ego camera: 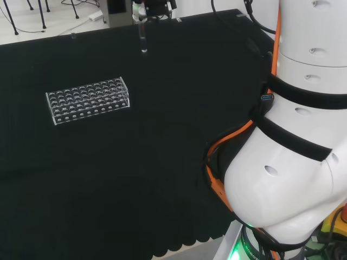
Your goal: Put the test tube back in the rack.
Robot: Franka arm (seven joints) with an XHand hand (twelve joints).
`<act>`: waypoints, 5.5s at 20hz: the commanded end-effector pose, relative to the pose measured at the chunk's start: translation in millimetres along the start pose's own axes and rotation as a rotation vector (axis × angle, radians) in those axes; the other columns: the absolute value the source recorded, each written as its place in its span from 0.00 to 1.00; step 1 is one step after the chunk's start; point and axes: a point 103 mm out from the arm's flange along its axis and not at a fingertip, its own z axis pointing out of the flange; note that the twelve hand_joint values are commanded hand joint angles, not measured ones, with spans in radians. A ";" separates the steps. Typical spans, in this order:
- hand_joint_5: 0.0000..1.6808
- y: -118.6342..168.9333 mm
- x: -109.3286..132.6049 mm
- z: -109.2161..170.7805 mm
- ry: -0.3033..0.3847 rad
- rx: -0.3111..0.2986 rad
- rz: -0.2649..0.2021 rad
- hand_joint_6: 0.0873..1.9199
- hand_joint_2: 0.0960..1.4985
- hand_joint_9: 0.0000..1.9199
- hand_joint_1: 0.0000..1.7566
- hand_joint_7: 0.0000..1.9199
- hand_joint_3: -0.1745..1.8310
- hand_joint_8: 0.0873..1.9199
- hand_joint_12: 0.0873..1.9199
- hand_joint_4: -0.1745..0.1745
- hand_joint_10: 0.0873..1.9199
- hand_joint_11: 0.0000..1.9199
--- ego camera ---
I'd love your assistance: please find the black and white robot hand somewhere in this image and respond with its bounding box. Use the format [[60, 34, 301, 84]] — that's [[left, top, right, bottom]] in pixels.
[[131, 0, 177, 25]]

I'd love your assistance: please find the clear glass test tube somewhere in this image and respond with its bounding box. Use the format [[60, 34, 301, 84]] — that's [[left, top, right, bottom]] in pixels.
[[137, 21, 149, 54]]

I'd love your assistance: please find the grey metal cabinet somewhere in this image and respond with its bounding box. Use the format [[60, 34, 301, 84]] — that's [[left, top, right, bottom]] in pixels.
[[102, 0, 135, 28]]

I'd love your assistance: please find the black bench cloth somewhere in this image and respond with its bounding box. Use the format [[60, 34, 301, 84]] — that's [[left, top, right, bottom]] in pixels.
[[0, 8, 276, 260]]

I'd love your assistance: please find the yellow stop button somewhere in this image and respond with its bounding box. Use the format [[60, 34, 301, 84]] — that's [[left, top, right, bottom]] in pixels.
[[320, 204, 347, 244]]

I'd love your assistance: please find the orange cable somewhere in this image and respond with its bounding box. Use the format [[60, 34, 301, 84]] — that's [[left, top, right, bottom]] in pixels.
[[205, 0, 282, 260]]

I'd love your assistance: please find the white power strip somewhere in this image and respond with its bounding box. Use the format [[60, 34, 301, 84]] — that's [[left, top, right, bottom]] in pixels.
[[88, 10, 106, 21]]

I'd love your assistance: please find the black tripod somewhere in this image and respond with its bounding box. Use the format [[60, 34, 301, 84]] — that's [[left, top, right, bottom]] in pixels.
[[61, 0, 81, 20], [0, 0, 51, 36]]

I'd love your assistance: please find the clear plastic test tube rack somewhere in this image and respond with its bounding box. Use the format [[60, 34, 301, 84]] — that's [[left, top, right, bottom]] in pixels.
[[45, 76, 131, 126]]

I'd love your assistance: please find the white floor cable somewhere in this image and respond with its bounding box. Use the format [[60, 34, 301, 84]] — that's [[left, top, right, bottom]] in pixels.
[[57, 16, 92, 36]]

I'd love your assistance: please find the black cable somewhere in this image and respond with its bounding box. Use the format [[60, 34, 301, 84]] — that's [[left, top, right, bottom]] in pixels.
[[243, 0, 277, 35]]

